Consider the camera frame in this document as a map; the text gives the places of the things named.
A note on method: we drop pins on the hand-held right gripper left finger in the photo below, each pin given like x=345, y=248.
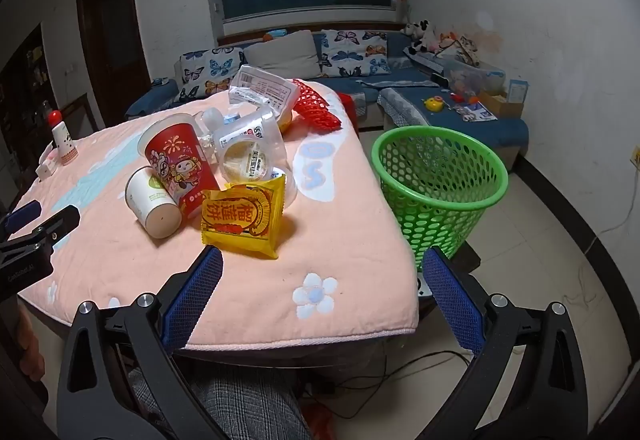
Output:
x=192, y=300

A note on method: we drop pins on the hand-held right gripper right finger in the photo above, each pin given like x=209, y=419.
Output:
x=452, y=300

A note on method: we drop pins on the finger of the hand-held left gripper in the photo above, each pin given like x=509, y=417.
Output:
x=22, y=214
x=62, y=219

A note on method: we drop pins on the white paper cup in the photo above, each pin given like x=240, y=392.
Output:
x=145, y=200

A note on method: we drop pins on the green plastic wastebasket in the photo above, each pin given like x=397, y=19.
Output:
x=450, y=215

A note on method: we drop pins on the yellow snack packet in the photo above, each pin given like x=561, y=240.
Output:
x=240, y=215

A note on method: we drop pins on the red printed paper cup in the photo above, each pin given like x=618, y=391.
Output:
x=175, y=159

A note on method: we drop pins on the clear square plastic bottle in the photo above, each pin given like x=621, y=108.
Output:
x=250, y=139

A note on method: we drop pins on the small yellow packet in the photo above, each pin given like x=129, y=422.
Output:
x=286, y=120

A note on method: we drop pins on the white clear refill pouch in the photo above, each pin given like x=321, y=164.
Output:
x=265, y=87

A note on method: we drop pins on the red plastic mesh sleeve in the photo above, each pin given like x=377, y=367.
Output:
x=312, y=102

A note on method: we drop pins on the person's left hand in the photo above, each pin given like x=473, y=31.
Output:
x=31, y=342

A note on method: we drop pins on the white power strip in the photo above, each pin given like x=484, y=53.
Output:
x=422, y=286

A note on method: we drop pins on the small pink white box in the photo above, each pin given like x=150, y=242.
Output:
x=47, y=167

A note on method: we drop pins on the white bottle with red cap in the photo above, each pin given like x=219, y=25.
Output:
x=62, y=142

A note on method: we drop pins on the wooden chair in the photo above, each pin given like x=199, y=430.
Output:
x=80, y=114

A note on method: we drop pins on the person's plaid trouser leg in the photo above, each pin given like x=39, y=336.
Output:
x=225, y=407

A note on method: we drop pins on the dark wooden table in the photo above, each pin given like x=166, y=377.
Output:
x=300, y=356

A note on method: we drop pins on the dark wooden cabinet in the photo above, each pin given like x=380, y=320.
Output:
x=25, y=84

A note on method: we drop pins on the pink printed blanket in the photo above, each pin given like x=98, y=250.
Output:
x=330, y=240

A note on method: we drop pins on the red plastic bag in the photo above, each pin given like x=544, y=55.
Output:
x=317, y=420

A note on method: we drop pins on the dark wooden door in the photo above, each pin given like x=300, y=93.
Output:
x=110, y=39

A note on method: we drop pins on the blue white booklet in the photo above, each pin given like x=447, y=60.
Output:
x=477, y=112

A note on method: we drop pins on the yellow toy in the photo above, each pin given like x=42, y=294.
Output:
x=434, y=104

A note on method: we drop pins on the cardboard box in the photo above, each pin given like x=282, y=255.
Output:
x=500, y=103

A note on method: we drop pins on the grey sofa throw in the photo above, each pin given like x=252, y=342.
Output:
x=410, y=100

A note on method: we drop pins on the butterfly print cushion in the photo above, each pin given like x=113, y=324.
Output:
x=355, y=52
x=210, y=69

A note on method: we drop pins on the blue white card box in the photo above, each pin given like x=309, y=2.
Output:
x=518, y=89

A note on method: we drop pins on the clear plastic storage box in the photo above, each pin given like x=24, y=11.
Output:
x=470, y=75

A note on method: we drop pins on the blue corner sofa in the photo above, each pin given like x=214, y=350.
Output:
x=405, y=79

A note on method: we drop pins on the patterned cloth bag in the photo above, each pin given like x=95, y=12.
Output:
x=469, y=48

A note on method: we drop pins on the orange white plush toy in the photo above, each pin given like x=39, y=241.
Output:
x=446, y=42

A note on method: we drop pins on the beige cushion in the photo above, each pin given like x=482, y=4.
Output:
x=282, y=54

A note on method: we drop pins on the black white cow plush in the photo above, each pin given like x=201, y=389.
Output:
x=417, y=34

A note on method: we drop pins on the blue orange toy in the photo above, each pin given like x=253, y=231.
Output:
x=275, y=36

